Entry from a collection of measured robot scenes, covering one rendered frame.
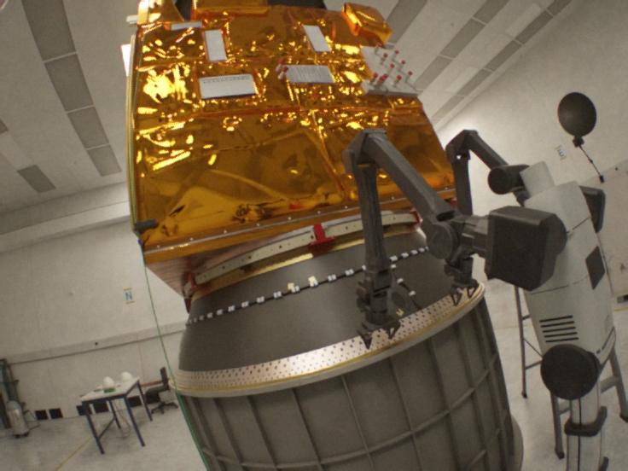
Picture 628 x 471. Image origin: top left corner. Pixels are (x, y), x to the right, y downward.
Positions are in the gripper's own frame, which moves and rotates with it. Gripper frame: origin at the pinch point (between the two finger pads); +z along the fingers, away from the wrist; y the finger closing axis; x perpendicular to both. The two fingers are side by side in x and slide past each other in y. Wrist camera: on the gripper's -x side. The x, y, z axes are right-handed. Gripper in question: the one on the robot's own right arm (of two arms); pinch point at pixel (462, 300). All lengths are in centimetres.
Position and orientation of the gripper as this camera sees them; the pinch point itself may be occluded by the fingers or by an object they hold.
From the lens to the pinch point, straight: 134.4
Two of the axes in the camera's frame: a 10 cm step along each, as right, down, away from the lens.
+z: 1.0, 9.5, 2.8
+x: 4.2, 2.2, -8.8
